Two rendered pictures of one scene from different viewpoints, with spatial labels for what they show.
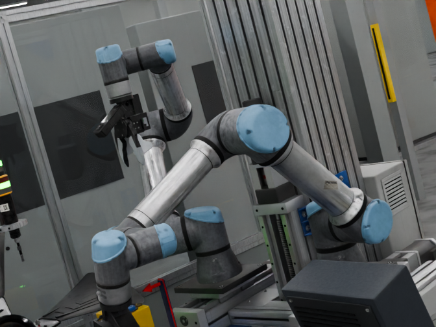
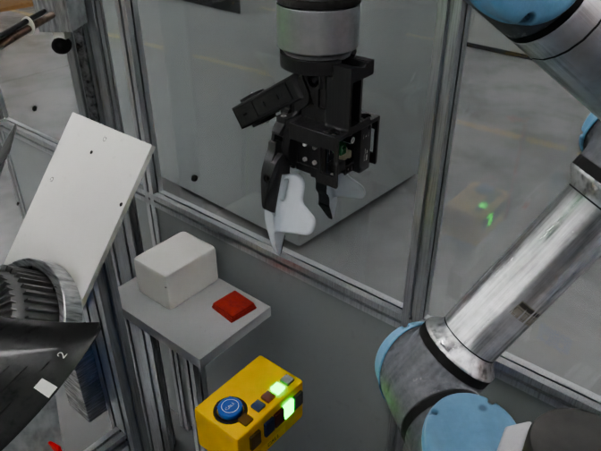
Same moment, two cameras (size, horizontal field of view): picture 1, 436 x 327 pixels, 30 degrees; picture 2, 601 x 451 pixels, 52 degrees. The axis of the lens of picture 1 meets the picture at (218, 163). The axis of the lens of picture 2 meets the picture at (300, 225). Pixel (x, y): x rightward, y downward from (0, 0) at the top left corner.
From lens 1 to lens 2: 2.30 m
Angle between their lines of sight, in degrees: 74
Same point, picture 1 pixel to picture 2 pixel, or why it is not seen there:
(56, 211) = (427, 164)
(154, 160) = (553, 234)
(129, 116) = (309, 117)
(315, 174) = not seen: outside the picture
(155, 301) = (529, 407)
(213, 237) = not seen: outside the picture
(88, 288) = (43, 347)
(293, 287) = not seen: outside the picture
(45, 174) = (435, 91)
